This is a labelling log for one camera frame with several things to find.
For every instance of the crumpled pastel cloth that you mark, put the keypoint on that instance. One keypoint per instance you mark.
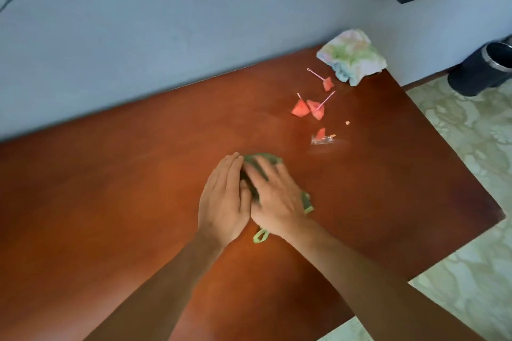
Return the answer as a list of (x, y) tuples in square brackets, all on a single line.
[(352, 57)]

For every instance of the watermelon piece on short pick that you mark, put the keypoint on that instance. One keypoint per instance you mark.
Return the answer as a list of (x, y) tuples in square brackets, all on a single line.
[(300, 108)]

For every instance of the person's left hand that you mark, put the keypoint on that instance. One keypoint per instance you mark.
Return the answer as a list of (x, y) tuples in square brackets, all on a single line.
[(222, 203)]

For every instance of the small bare watermelon piece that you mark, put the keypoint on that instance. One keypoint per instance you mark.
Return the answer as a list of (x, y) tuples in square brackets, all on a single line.
[(321, 133)]

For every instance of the watermelon piece on looped pick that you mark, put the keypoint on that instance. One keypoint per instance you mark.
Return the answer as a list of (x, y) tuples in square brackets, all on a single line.
[(328, 83)]

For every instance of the person's right fingers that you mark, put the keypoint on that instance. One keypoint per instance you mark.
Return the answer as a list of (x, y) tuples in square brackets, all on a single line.
[(266, 173)]

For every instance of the clear plastic wrapper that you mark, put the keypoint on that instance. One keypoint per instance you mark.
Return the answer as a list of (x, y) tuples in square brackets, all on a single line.
[(322, 140)]

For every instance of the watermelon piece on long pick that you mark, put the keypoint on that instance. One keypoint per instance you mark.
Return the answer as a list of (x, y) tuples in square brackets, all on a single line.
[(317, 109)]

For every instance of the black cylindrical bin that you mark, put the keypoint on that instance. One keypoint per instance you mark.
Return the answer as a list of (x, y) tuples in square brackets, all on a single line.
[(478, 71)]

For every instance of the person's left forearm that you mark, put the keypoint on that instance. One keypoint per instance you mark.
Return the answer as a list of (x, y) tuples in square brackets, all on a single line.
[(160, 292)]

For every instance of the person's right forearm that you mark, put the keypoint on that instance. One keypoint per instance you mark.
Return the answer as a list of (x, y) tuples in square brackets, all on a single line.
[(372, 288)]

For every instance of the person's right hand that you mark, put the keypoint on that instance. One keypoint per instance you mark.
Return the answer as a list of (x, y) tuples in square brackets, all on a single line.
[(280, 203)]

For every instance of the person's left fingers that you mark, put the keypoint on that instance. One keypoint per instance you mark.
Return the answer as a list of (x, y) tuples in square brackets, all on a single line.
[(228, 171)]

